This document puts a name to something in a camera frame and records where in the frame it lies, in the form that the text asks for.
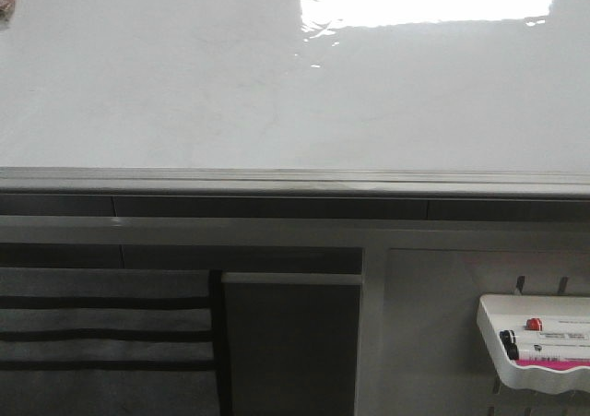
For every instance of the taped black whiteboard marker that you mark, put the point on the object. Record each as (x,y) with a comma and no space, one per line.
(7,8)

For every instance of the white glossy whiteboard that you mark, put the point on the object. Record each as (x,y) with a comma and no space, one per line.
(369,97)

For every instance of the white pegboard panel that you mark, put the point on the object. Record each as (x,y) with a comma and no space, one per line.
(434,359)

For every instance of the upper black capped marker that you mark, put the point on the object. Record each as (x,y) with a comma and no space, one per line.
(542,337)

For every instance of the black capped marker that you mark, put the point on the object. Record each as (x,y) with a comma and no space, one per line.
(547,353)
(542,337)

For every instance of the grey fabric pocket organizer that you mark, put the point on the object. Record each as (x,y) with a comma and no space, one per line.
(113,342)

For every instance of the red capped marker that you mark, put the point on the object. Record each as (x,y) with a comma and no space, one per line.
(558,324)

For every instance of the lower black capped marker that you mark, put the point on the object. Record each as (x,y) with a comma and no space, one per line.
(547,353)

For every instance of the white plastic marker tray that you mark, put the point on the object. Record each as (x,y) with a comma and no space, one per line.
(500,312)

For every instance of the pink eraser in tray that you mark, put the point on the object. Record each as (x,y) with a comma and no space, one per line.
(552,365)

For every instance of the white frame dark panel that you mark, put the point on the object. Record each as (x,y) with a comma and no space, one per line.
(293,344)

